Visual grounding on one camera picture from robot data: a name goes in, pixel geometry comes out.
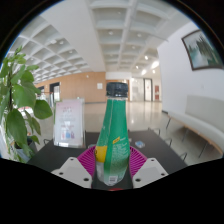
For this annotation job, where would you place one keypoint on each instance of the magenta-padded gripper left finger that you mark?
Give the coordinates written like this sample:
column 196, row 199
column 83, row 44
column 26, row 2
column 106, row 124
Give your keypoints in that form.
column 71, row 171

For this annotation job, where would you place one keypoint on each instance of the small blue card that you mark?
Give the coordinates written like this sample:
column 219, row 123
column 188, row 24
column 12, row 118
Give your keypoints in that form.
column 139, row 144

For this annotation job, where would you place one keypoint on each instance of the round ceiling lights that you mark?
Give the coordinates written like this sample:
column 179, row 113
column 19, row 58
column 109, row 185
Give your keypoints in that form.
column 110, row 32

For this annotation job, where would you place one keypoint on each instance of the green leafy potted plant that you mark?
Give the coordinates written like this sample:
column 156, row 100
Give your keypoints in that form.
column 23, row 96

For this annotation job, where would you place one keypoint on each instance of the dark framed landscape painting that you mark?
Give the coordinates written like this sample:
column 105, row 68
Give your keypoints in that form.
column 203, row 50

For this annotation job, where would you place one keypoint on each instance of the green plastic drink bottle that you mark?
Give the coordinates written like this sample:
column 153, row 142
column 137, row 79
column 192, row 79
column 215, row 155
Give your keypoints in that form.
column 113, row 140

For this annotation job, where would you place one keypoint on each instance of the clear acrylic sign stand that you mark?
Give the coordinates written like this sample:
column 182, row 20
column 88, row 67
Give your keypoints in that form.
column 69, row 121

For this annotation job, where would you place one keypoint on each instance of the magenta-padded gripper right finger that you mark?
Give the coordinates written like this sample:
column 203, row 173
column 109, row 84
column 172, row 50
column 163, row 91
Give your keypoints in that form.
column 150, row 172

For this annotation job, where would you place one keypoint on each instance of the long white wooden bench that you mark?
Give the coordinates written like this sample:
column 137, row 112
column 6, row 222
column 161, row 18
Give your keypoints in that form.
column 200, row 123

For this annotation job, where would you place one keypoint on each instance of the dark framed glass door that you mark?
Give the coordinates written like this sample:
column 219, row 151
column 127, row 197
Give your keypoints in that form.
column 148, row 90

